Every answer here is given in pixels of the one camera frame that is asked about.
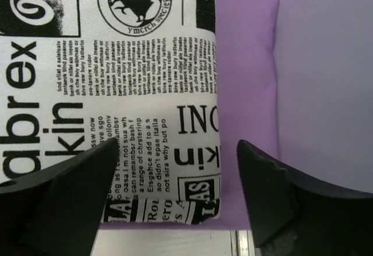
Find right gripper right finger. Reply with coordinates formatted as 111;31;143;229
237;140;372;255

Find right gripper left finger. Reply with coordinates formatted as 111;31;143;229
1;138;118;256

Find newspaper print trousers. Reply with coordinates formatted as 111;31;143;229
1;0;221;225

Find folded purple trousers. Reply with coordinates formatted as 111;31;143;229
98;0;282;232

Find aluminium rail frame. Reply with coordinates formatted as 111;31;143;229
230;230;255;256

